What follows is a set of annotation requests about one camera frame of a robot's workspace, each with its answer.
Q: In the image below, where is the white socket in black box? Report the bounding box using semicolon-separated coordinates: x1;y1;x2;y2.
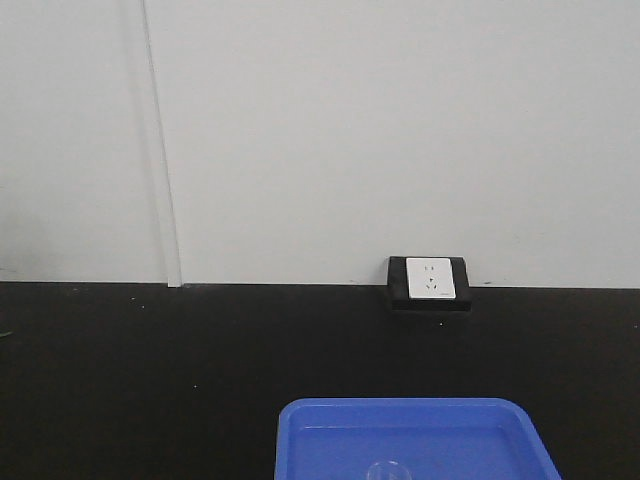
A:
387;256;472;312

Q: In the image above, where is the clear glass beaker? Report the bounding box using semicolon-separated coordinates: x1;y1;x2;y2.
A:
365;460;412;480

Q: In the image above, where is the blue plastic tray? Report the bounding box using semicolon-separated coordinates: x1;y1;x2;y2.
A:
274;398;560;479

